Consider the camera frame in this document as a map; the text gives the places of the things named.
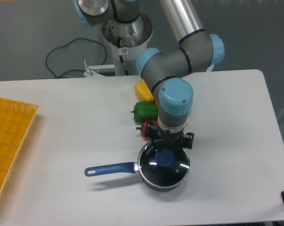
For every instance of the yellow plastic basket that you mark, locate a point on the yellow plastic basket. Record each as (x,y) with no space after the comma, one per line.
(16,118)

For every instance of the blue saucepan with handle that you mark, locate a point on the blue saucepan with handle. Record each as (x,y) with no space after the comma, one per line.
(125,167)

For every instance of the green bell pepper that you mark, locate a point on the green bell pepper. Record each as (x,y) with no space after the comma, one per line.
(145,111)

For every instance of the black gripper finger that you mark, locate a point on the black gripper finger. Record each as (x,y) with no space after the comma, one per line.
(187,140)
(150,130)

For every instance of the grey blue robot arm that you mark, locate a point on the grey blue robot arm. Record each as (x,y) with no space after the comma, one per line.
(163,73)

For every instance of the red bell pepper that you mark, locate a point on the red bell pepper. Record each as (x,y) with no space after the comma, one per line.
(141,128)

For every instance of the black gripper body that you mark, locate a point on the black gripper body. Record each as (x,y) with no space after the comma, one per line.
(167,139)

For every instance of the bagged brown bread slice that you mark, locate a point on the bagged brown bread slice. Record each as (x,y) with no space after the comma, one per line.
(189,120)

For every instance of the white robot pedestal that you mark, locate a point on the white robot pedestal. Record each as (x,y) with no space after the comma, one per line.
(127,31)

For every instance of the yellow bell pepper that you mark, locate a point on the yellow bell pepper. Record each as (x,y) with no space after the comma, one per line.
(143,93)

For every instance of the glass lid blue knob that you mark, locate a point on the glass lid blue knob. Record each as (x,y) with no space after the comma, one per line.
(163,167)

